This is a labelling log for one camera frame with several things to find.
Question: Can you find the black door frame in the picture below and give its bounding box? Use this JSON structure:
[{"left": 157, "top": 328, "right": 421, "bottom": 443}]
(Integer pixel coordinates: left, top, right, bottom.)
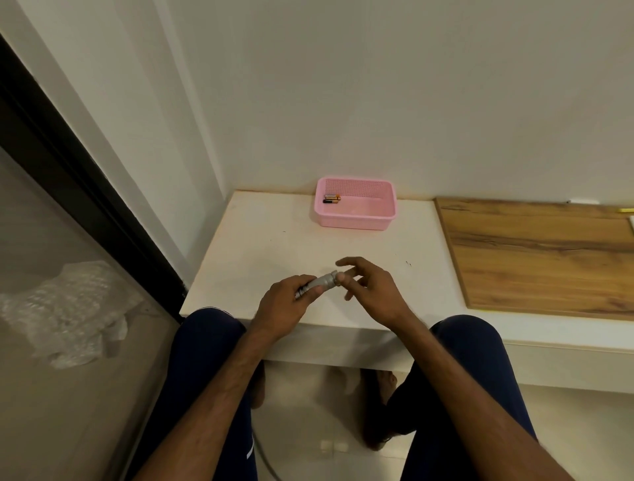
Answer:
[{"left": 0, "top": 34, "right": 188, "bottom": 323}]

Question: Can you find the grey flashlight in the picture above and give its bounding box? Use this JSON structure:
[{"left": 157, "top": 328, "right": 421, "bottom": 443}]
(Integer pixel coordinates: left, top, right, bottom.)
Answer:
[{"left": 295, "top": 271, "right": 341, "bottom": 301}]

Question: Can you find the wood-grain board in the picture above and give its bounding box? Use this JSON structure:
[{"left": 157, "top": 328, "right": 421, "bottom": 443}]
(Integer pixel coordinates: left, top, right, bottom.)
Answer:
[{"left": 434, "top": 196, "right": 634, "bottom": 322}]

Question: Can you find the person's left forearm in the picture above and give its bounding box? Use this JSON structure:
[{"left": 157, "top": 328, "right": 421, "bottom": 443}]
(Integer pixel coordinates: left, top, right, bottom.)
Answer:
[{"left": 131, "top": 322, "right": 291, "bottom": 481}]

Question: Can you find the person's left hand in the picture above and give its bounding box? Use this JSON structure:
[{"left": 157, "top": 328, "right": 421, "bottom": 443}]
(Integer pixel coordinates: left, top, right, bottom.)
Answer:
[{"left": 250, "top": 274, "right": 324, "bottom": 344}]

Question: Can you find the clear bubble wrap sheet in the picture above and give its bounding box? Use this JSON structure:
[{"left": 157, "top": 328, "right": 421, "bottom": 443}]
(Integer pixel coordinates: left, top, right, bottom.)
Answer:
[{"left": 0, "top": 261, "right": 145, "bottom": 370}]

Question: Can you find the pink plastic basket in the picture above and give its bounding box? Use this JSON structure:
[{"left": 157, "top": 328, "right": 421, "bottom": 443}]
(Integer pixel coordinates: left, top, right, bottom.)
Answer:
[{"left": 312, "top": 176, "right": 399, "bottom": 231}]

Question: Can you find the person's right foot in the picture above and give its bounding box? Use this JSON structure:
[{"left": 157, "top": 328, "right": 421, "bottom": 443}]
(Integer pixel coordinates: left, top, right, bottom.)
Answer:
[{"left": 377, "top": 371, "right": 399, "bottom": 405}]

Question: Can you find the grey floor cable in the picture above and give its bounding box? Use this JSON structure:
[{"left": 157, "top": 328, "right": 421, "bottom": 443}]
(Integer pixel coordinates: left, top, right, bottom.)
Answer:
[{"left": 252, "top": 431, "right": 276, "bottom": 481}]

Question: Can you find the person's right forearm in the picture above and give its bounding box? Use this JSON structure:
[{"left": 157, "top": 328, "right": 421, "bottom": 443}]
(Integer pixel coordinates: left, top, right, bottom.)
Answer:
[{"left": 388, "top": 309, "right": 578, "bottom": 481}]

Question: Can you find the person's left leg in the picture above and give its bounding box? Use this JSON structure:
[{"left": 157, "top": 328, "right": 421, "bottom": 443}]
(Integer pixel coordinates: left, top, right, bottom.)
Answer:
[{"left": 126, "top": 307, "right": 260, "bottom": 481}]

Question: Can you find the person's right hand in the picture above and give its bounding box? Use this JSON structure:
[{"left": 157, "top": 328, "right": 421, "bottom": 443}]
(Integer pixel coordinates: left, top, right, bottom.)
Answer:
[{"left": 335, "top": 256, "right": 415, "bottom": 330}]

